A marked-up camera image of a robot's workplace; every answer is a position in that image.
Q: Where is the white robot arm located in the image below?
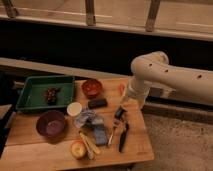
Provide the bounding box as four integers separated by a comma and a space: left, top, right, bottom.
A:
121, 51, 213, 108

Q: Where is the dark brown block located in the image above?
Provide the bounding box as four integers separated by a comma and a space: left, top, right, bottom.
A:
88, 98, 108, 109

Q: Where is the red bowl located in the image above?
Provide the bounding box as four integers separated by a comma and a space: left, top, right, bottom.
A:
82, 79, 103, 98

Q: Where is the dark grape bunch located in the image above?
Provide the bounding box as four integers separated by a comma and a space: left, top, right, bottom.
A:
44, 88, 60, 105

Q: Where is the green plastic tray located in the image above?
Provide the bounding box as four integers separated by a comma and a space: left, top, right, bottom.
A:
16, 75, 75, 113

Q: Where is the white cup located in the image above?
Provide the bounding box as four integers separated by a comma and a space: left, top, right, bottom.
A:
67, 102, 83, 117

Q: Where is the black handled knife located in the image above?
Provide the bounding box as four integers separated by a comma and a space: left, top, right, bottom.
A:
119, 123, 129, 153

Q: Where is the red yellow apple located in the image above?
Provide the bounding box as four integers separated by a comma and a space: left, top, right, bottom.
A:
70, 140, 87, 160

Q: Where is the blue sponge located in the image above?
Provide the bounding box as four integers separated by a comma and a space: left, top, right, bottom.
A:
94, 125, 108, 146

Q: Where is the black small tool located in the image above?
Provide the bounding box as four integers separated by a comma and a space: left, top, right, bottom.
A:
114, 106, 125, 119

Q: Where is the wooden spatula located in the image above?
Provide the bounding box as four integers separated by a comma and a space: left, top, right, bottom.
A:
79, 131, 101, 160

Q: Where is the grey towel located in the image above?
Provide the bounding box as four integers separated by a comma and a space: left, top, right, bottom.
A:
74, 110, 104, 129

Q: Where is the orange carrot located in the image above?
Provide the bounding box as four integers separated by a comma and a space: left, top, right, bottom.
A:
118, 84, 125, 96

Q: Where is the purple bowl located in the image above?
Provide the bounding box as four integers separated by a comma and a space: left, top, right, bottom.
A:
36, 110, 66, 139

